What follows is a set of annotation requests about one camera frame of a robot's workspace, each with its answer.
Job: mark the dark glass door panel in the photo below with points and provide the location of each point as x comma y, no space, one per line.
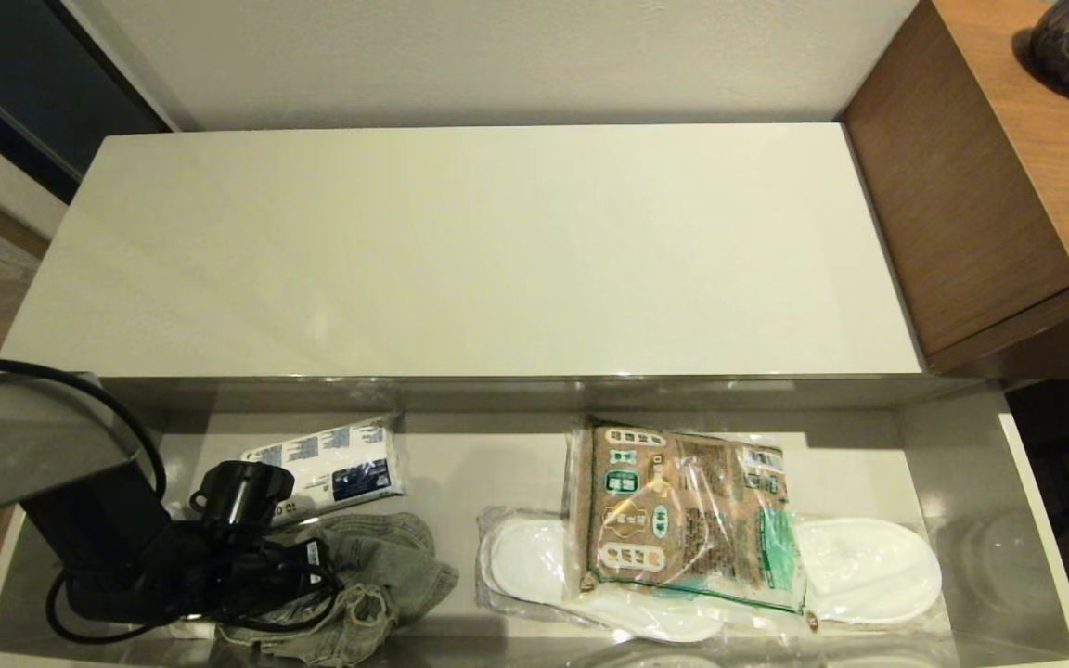
15,74

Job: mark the brown wooden desk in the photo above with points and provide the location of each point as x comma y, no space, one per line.
961,186

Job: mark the beige glossy low cabinet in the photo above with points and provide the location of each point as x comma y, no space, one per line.
460,250

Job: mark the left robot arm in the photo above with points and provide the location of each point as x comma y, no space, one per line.
24,445

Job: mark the white tissue pack blue print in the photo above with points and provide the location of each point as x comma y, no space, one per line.
340,464

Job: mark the white slippers in plastic bag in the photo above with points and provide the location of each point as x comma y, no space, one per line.
530,561
869,568

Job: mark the beige glossy cabinet drawer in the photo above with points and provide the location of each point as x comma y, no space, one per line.
479,464

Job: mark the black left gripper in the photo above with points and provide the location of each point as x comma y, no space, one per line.
247,575

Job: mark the grey washed denim jeans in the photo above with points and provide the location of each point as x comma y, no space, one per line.
395,566

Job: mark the brown rice bag green print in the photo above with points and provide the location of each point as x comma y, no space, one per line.
683,515

